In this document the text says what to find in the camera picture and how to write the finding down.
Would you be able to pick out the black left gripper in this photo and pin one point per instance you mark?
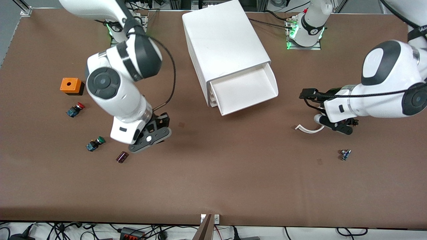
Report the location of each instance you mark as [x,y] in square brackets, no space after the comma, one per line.
[328,94]

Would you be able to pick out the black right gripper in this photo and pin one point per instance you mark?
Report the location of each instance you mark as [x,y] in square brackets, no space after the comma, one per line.
[161,119]

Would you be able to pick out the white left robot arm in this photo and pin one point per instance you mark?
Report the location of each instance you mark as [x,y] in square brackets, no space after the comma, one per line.
[383,83]

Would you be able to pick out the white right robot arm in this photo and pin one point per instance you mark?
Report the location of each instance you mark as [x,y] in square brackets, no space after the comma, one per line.
[113,83]

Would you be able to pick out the green push button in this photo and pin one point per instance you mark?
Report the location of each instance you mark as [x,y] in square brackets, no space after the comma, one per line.
[95,144]

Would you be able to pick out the red push button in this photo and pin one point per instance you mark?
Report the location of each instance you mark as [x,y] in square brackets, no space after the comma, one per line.
[75,110]

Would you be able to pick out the orange button box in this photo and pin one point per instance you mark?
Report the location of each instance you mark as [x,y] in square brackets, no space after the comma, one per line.
[70,85]

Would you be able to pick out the white curved plastic strip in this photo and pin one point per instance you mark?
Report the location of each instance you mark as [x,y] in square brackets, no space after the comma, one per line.
[308,130]

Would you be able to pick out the purple cylindrical capacitor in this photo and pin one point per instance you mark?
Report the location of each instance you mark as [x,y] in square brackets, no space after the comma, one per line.
[122,157]

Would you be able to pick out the small blue potentiometer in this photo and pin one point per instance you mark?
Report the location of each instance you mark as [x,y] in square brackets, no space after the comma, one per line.
[345,154]

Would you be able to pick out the black power strip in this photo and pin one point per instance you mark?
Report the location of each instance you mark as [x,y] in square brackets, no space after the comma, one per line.
[131,233]

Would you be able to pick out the black power plug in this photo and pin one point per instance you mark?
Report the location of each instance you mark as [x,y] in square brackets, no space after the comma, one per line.
[21,236]

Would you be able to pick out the small black switch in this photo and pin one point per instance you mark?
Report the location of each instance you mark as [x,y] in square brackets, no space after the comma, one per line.
[355,122]

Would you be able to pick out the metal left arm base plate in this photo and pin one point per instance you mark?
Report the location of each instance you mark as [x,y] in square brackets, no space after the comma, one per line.
[303,47]

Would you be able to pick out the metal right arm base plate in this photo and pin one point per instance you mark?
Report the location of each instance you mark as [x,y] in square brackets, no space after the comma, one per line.
[144,23]

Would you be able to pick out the small white bracket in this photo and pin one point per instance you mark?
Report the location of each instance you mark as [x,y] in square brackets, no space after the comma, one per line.
[202,218]
[217,219]

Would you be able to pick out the wooden post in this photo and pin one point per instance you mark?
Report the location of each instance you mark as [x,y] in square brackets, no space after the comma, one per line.
[204,230]

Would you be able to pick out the aluminium frame profile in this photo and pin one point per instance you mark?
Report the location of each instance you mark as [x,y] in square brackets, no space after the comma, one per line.
[24,9]

